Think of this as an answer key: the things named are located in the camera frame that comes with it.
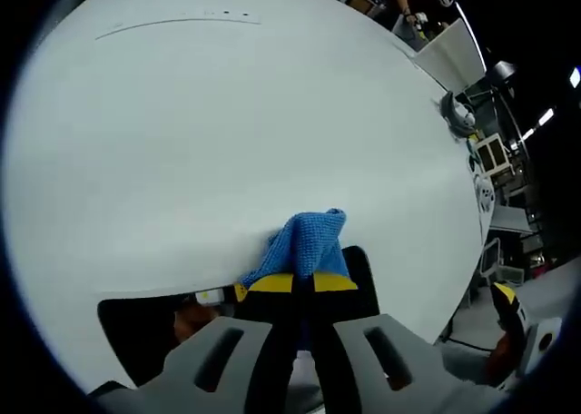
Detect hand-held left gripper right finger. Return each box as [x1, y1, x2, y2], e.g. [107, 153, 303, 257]
[307, 273, 455, 414]

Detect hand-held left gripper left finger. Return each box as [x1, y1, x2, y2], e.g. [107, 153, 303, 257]
[88, 272, 301, 414]

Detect blue cleaning cloth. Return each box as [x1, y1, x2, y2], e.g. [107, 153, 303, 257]
[237, 207, 351, 289]

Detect person's right hand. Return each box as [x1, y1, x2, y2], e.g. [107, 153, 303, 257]
[485, 328, 524, 387]

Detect person's grey trousers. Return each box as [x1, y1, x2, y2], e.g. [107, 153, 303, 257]
[438, 339, 500, 390]

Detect small white device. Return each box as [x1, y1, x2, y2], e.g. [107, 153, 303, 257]
[473, 174, 497, 214]

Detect grey and white headset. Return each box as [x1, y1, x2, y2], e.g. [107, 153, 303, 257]
[436, 90, 478, 139]

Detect black desk lamp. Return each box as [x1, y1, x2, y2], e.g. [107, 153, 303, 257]
[487, 59, 519, 102]

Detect white upright board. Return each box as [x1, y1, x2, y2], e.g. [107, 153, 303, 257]
[413, 17, 487, 94]

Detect white picture frame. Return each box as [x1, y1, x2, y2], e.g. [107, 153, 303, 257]
[470, 132, 516, 175]

